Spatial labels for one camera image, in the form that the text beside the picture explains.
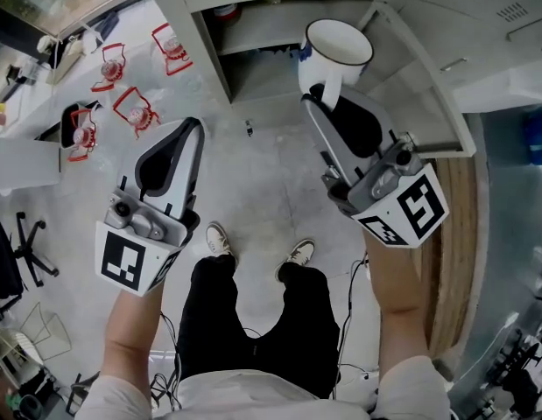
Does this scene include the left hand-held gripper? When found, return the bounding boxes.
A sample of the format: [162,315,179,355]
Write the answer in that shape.
[94,118,207,298]

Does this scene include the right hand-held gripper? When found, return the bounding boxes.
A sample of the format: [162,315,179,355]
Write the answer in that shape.
[300,83,450,249]

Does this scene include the white enamel mug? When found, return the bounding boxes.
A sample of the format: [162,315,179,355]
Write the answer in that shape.
[296,18,375,109]

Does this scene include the grey metal cabinet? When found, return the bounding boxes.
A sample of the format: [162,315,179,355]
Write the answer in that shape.
[138,0,542,117]

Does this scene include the person's left forearm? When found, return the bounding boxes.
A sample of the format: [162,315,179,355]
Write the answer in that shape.
[99,273,166,393]

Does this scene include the person's right forearm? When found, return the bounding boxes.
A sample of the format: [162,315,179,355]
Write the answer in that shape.
[362,229,429,380]

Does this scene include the locker door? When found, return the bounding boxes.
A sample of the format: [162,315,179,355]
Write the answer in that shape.
[356,1,478,159]

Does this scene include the person's left shoe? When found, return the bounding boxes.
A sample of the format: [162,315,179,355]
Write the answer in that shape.
[205,221,239,266]

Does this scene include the person's shoe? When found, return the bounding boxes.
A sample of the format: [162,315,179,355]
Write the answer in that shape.
[274,238,316,282]
[205,221,239,266]

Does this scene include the person's right shoe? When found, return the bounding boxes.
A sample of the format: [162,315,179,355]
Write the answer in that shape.
[274,238,316,282]

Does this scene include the white carton box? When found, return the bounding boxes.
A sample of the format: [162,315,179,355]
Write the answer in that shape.
[0,136,61,192]

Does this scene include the beige open box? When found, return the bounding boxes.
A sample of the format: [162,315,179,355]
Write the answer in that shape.
[46,37,86,86]

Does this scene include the dark blue cloth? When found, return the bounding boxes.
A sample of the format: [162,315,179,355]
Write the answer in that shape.
[95,10,121,39]

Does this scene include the person's black trousers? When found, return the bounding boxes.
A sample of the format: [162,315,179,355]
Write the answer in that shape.
[176,254,341,400]

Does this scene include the large white appliance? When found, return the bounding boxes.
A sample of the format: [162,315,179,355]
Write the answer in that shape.
[449,66,542,113]

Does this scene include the red and white can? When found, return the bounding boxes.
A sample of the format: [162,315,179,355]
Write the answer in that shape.
[212,3,242,22]

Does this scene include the wooden plank platform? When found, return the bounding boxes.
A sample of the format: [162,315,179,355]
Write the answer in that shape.
[410,157,480,358]

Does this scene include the black office chair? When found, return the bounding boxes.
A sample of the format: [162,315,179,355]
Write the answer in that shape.
[0,211,60,319]

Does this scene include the person's white shirt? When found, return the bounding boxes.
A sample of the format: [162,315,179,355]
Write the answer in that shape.
[75,356,454,420]

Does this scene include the black cable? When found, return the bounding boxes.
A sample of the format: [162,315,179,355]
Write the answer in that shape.
[331,251,370,402]
[150,311,184,410]

